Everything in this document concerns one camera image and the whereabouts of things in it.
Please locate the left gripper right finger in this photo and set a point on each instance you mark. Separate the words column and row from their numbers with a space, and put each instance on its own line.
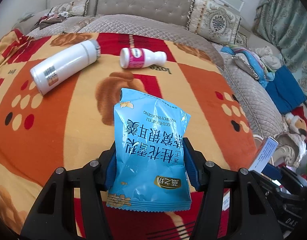
column 250, row 215

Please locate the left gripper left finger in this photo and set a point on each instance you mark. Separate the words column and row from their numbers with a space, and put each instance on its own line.
column 53, row 217

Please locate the blue snack packet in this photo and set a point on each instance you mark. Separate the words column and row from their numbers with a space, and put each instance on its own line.
column 150, row 165

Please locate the rainbow logo medicine box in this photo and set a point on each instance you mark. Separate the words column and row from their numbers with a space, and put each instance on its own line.
column 264, row 154

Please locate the plush toy with red hat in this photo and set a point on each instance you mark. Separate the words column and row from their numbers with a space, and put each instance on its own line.
column 297, row 121

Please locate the orange red patterned blanket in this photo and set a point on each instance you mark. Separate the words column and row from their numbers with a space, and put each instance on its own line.
column 73, row 123

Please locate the blue cushion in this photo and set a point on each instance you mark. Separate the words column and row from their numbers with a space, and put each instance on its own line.
column 285, row 91

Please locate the colourful blue striped cloth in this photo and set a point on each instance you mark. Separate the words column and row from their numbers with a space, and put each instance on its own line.
column 250, row 62

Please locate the white thermos bottle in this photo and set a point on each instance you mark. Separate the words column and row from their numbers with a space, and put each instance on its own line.
column 54, row 70

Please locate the small pink label bottle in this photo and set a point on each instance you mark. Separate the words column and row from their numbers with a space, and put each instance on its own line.
column 136, row 58

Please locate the green patterned curtain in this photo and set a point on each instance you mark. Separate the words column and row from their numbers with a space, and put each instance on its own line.
column 283, row 23

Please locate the embroidered beige cushion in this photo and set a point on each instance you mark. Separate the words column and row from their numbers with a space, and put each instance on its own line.
column 213, row 22

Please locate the pile of clothes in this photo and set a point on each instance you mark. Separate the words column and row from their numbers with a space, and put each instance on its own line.
column 51, row 18

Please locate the beige tufted sofa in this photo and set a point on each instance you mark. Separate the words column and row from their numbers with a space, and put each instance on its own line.
column 166, row 20

